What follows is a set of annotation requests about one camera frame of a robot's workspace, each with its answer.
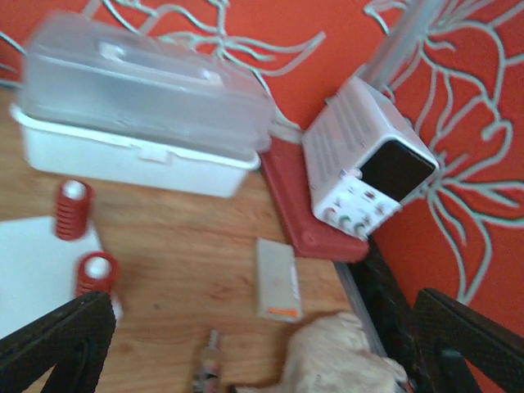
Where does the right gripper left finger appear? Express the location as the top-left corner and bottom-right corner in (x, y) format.
(1, 291), (116, 392)

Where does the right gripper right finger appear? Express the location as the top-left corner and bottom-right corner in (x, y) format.
(411, 288), (523, 392)

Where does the red large spring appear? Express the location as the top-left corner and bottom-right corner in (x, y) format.
(74, 251), (120, 297)
(54, 179), (94, 242)

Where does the white peg board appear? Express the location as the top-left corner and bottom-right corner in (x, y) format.
(1, 215), (102, 337)

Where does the beige work glove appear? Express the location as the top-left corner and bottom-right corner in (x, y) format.
(281, 312), (408, 392)

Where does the orange black screwdriver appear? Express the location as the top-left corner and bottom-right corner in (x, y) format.
(192, 329), (222, 393)

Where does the small white eraser block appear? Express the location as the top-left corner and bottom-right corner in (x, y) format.
(255, 238), (303, 323)

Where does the white power supply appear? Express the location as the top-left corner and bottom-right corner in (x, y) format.
(302, 77), (439, 240)

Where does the white plastic toolbox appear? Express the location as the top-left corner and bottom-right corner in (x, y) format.
(11, 11), (275, 197)

